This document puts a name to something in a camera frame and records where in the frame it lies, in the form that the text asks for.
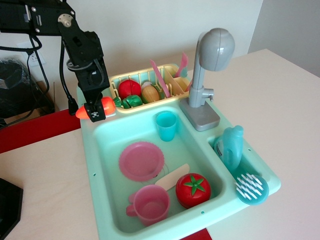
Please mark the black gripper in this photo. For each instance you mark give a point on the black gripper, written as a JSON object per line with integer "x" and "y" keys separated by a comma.
{"x": 86, "y": 60}

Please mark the orange toy carrot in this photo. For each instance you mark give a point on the orange toy carrot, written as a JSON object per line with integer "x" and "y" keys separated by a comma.
{"x": 108, "y": 104}

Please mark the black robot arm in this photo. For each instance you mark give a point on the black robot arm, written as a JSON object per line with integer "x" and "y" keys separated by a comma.
{"x": 57, "y": 18}

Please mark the pink plastic plate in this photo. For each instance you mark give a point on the pink plastic plate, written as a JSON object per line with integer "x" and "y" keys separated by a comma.
{"x": 141, "y": 161}

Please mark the green toy vegetable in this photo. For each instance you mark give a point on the green toy vegetable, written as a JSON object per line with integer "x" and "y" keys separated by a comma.
{"x": 132, "y": 101}

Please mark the red toy apple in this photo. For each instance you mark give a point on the red toy apple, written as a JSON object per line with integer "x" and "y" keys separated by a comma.
{"x": 129, "y": 88}

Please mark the yellow dish rack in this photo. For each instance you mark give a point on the yellow dish rack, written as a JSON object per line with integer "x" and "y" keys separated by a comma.
{"x": 178, "y": 87}

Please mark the yellow toy corn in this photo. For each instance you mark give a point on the yellow toy corn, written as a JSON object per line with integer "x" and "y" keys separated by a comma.
{"x": 149, "y": 93}

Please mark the teal plastic cup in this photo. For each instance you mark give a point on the teal plastic cup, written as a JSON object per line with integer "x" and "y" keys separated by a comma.
{"x": 166, "y": 122}

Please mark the pink toy utensil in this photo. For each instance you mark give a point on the pink toy utensil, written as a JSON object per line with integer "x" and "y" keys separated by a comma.
{"x": 160, "y": 79}

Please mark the black bag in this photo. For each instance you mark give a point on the black bag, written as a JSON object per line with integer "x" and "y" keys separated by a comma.
{"x": 19, "y": 94}

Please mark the mint green toy sink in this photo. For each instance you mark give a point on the mint green toy sink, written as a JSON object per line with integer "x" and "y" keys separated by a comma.
{"x": 105, "y": 140}

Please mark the pink and teal spatula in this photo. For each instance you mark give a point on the pink and teal spatula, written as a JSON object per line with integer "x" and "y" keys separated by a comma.
{"x": 183, "y": 67}

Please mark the pink plastic mug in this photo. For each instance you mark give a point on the pink plastic mug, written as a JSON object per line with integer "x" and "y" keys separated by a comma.
{"x": 150, "y": 204}

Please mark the red toy tomato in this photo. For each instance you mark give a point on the red toy tomato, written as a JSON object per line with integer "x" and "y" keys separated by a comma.
{"x": 192, "y": 189}

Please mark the teal detergent bottle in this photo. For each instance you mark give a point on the teal detergent bottle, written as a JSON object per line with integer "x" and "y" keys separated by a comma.
{"x": 229, "y": 147}

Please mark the teal dish brush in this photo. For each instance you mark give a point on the teal dish brush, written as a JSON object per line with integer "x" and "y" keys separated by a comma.
{"x": 251, "y": 189}

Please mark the white wall outlet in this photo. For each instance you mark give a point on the white wall outlet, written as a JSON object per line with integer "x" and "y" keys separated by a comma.
{"x": 33, "y": 59}

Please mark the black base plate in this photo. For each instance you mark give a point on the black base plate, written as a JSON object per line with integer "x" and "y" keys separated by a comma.
{"x": 11, "y": 199}

